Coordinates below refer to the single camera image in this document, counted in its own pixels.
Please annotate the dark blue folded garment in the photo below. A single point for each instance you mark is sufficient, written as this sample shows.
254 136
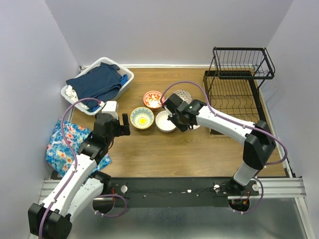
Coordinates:
102 83

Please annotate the yellow patterned bowl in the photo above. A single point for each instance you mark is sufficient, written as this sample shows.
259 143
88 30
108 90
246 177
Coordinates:
142 118

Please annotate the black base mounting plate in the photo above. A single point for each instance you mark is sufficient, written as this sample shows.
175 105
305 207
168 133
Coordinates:
164 192

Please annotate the black two-tier dish rack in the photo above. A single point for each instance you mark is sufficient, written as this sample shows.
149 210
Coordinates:
234 78

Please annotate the brown lattice pattern bowl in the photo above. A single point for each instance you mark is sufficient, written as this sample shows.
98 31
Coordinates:
184 95

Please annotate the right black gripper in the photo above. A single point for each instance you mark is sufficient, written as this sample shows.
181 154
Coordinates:
182 128

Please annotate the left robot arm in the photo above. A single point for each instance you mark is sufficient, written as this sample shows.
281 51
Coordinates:
52 219

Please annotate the white crumpled cloth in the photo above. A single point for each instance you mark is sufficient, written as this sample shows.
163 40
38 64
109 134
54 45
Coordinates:
71 93

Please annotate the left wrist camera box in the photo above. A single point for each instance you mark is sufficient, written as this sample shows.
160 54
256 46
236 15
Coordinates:
111 107

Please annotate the white ribbed bowl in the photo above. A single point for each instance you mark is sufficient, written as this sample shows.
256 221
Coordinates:
163 123

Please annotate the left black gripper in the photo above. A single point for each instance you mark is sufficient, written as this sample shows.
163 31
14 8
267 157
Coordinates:
122 130

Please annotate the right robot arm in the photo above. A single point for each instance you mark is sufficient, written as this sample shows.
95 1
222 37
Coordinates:
257 144

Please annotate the blue floral fabric bag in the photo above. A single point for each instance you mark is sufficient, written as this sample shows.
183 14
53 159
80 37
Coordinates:
58 155

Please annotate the orange floral pattern bowl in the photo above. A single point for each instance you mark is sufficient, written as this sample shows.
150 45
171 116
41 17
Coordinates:
153 96

